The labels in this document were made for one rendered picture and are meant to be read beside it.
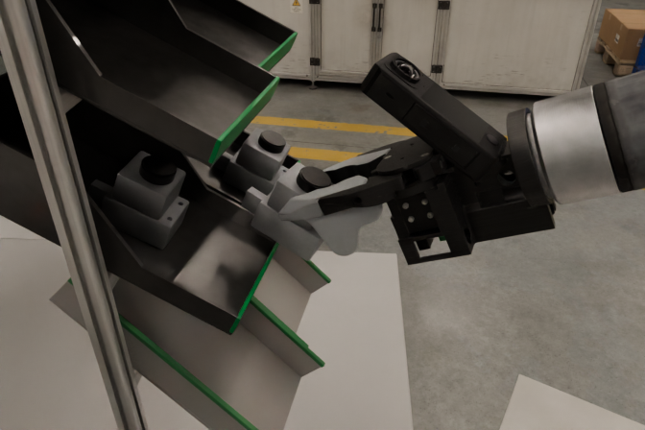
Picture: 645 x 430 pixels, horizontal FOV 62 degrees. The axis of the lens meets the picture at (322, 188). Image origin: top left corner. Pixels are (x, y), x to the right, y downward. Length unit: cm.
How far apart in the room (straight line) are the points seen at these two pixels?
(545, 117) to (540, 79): 397
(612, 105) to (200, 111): 28
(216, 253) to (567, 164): 32
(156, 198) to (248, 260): 11
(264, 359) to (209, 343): 8
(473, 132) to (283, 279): 44
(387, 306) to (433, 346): 115
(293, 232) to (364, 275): 57
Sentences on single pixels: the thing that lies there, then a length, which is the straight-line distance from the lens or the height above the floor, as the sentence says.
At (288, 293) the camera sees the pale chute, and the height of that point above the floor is 101.
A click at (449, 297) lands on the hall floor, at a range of 233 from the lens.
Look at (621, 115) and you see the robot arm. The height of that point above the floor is 139.
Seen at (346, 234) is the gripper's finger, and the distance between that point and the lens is 44.
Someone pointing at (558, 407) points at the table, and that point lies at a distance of 90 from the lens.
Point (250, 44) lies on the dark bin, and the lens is 59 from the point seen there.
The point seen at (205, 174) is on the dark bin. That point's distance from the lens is 62.
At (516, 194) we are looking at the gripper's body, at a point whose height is 132.
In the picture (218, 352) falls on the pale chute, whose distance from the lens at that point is 62.
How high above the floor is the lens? 152
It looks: 31 degrees down
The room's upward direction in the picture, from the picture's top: straight up
